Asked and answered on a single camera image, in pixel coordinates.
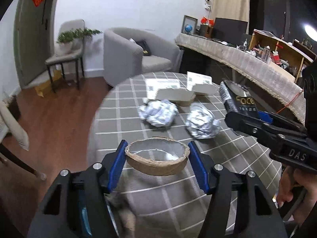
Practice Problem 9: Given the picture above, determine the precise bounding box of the black face mask packet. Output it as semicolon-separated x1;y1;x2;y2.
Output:
219;79;260;119

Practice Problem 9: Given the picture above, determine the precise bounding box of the beige patterned tablecloth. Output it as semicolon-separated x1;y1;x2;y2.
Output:
0;101;30;151

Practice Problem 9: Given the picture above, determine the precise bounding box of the grey door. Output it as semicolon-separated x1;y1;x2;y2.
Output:
13;0;53;87

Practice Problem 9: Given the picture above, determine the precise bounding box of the grey dining chair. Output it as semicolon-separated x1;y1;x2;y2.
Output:
45;19;85;93

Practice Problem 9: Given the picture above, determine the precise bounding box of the potted green plant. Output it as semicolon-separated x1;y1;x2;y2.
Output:
55;28;102;56

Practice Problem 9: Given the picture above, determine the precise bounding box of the white leaflet right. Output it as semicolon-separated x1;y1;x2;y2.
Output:
186;71;212;91

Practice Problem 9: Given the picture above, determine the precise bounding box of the framed picture with globe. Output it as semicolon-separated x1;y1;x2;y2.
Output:
181;15;198;35

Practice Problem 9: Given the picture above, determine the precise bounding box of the brown paper bowl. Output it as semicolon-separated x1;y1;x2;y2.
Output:
125;137;190;176

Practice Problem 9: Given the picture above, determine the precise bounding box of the flat cardboard box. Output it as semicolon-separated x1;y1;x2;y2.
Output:
35;70;63;97

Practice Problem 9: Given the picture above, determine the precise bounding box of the long cloth-covered sideboard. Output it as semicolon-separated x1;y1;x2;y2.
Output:
175;33;306;124

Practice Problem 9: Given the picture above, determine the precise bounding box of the wooden shelf box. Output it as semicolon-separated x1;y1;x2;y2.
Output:
249;29;316;84

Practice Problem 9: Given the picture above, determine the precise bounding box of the white leaflet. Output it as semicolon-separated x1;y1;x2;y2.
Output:
145;79;180;100
186;71;212;91

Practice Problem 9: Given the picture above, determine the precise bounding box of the person's right hand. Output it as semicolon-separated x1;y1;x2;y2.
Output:
276;165;317;223

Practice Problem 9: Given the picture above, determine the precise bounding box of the grey armchair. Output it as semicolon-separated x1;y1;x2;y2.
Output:
103;27;183;86

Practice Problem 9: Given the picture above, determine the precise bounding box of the white paper ball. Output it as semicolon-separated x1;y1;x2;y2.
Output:
137;99;178;128

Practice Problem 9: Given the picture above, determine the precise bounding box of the white leaflet left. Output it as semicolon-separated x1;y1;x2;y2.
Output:
145;79;180;100

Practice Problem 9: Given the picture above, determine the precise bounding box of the white security camera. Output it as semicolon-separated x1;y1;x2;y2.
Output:
205;0;213;11

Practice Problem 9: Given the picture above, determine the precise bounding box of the black monitor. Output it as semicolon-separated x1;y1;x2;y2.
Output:
212;18;248;45

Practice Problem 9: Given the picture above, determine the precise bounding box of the grey checked tablecloth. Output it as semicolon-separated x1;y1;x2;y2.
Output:
87;72;282;237

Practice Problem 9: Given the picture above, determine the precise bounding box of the silver foil ball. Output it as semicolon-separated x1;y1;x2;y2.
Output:
185;103;220;140

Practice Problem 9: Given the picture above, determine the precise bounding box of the white cardboard tray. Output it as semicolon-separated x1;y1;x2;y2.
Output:
155;88;196;106

